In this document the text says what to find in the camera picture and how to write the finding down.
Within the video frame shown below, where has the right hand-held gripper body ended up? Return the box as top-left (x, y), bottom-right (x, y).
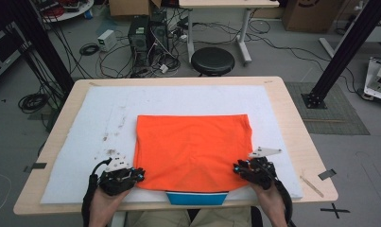
top-left (242, 146), bottom-right (284, 191)

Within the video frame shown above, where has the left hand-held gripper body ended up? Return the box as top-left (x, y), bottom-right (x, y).
top-left (97, 152), bottom-right (139, 197)

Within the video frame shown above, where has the orange polo shirt blue collar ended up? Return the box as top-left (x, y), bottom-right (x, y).
top-left (133, 113), bottom-right (254, 206)

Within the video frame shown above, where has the person's right hand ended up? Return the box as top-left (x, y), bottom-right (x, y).
top-left (250, 183), bottom-right (286, 221)

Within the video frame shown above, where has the person's left hand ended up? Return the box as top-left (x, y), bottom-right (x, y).
top-left (90, 187), bottom-right (131, 221)

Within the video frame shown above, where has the thin wooden stick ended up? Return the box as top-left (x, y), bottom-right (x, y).
top-left (300, 175), bottom-right (325, 199)

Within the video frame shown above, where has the black tape piece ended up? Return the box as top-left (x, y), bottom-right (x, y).
top-left (318, 168), bottom-right (338, 182)
top-left (23, 162), bottom-right (48, 174)

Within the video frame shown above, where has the black tape cross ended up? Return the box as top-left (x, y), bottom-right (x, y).
top-left (320, 202), bottom-right (352, 219)

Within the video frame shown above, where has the white foam mat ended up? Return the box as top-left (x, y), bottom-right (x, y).
top-left (40, 84), bottom-right (304, 205)

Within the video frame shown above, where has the grey floor mat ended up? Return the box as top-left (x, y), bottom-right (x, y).
top-left (284, 81), bottom-right (371, 136)

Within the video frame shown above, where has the black round stool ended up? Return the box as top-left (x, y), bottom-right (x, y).
top-left (190, 46), bottom-right (235, 78)

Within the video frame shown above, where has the white electronics box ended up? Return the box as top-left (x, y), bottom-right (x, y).
top-left (96, 28), bottom-right (117, 52)

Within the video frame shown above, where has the black computer tower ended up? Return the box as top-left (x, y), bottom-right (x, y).
top-left (128, 15), bottom-right (151, 69)
top-left (149, 22), bottom-right (170, 64)

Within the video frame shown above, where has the white machine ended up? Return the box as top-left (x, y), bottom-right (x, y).
top-left (362, 56), bottom-right (381, 103)

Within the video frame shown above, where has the grey metal rack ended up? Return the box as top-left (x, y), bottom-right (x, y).
top-left (0, 22), bottom-right (31, 86)

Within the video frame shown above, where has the round white table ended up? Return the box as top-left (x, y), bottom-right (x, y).
top-left (33, 0), bottom-right (95, 23)

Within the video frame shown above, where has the open cardboard box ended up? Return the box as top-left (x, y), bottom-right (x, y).
top-left (108, 0), bottom-right (163, 17)

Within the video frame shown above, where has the white desk with metal legs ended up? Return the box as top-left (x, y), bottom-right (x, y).
top-left (178, 0), bottom-right (281, 65)

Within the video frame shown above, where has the large closed cardboard box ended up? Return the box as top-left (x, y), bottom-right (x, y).
top-left (282, 0), bottom-right (345, 33)

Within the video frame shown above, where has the right gripper black sleeved cable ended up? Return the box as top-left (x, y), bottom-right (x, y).
top-left (267, 162), bottom-right (298, 227)

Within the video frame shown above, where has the gripper black sleeved cable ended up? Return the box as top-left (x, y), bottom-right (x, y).
top-left (267, 162), bottom-right (298, 227)
top-left (81, 157), bottom-right (113, 227)

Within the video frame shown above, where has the left gripper black sleeved cable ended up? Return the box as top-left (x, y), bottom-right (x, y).
top-left (81, 157), bottom-right (113, 227)

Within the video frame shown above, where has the tangle of black floor cables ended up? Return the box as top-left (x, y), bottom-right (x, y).
top-left (97, 41), bottom-right (182, 79)

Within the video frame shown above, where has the large coiled black cable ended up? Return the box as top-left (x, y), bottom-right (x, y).
top-left (17, 93), bottom-right (50, 114)

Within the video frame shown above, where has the thin white floor cable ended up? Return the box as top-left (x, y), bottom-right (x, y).
top-left (0, 169), bottom-right (13, 219)

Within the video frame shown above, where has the small coiled black cable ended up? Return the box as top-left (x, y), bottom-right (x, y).
top-left (78, 43), bottom-right (100, 57)

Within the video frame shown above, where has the long black floor cable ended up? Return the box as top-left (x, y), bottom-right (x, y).
top-left (191, 18), bottom-right (364, 94)

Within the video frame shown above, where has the black metal frame post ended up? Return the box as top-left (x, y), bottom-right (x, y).
top-left (8, 0), bottom-right (75, 96)
top-left (301, 0), bottom-right (381, 110)

